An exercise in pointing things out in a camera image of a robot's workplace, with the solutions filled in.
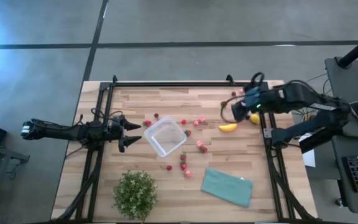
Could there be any white paper sheet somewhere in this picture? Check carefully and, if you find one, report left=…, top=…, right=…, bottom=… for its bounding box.
left=300, top=133, right=316, bottom=168

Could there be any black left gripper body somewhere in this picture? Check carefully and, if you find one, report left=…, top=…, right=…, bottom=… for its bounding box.
left=106, top=114, right=127, bottom=144

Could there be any teal folded cloth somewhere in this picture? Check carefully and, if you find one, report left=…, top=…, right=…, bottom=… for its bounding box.
left=200, top=167, right=254, bottom=208

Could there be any green potted plant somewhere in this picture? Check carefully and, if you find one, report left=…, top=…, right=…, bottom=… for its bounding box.
left=112, top=170, right=158, bottom=222

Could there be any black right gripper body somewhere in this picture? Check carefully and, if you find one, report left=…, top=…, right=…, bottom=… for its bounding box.
left=231, top=86, right=265, bottom=123

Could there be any yellow toy banana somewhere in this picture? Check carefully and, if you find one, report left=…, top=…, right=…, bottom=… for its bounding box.
left=218, top=123, right=239, bottom=133

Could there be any black pole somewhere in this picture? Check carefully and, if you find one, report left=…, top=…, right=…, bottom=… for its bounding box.
left=336, top=29, right=358, bottom=69

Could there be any black looped gripper cable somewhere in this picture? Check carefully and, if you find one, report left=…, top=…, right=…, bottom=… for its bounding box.
left=220, top=94, right=245, bottom=124

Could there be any black aluminium table frame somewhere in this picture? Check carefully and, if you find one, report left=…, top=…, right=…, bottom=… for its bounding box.
left=52, top=74, right=320, bottom=223

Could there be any clear plastic tupperware container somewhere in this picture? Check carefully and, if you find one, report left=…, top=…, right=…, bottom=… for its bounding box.
left=143, top=115, right=188, bottom=158

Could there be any dark metal stand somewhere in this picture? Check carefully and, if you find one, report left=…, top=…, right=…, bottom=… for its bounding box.
left=0, top=139, right=30, bottom=224

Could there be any grey desk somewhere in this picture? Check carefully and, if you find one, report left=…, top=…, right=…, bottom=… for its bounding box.
left=324, top=57, right=358, bottom=216

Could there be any black stand base bar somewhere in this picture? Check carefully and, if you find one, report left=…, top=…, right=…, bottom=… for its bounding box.
left=298, top=126, right=343, bottom=155

